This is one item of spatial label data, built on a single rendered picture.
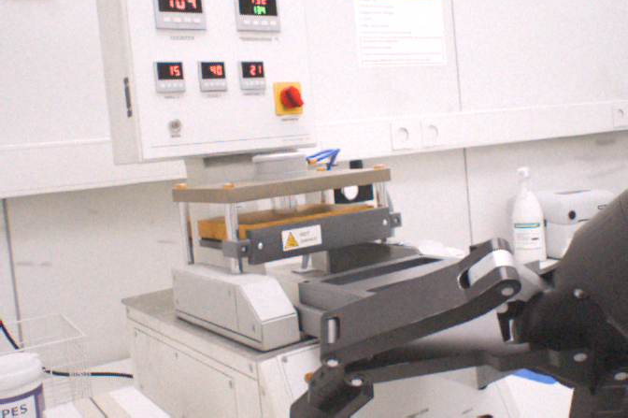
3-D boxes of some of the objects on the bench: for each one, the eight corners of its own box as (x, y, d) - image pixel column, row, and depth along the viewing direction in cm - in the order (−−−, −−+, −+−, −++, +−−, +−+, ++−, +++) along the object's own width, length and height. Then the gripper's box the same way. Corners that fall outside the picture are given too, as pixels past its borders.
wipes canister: (-18, 464, 93) (-31, 359, 92) (48, 444, 97) (35, 345, 96) (-13, 488, 85) (-28, 375, 84) (57, 467, 90) (44, 359, 89)
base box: (135, 403, 110) (124, 303, 109) (317, 348, 131) (309, 263, 131) (315, 546, 66) (298, 379, 65) (546, 427, 87) (535, 300, 86)
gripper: (831, 290, 34) (534, 464, 45) (455, 56, 26) (211, 340, 37) (935, 424, 28) (564, 584, 40) (492, 176, 20) (190, 468, 32)
